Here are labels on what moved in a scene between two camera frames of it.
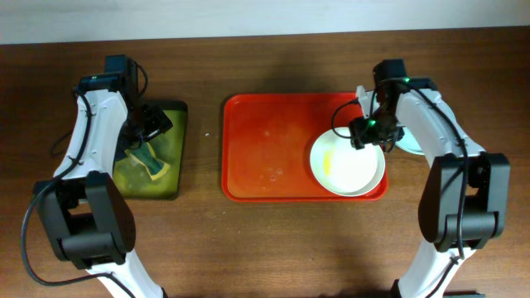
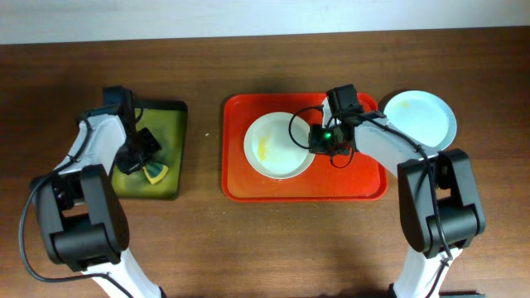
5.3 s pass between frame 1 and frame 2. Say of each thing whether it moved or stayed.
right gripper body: moved
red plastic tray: stayed
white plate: moved
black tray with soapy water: stayed
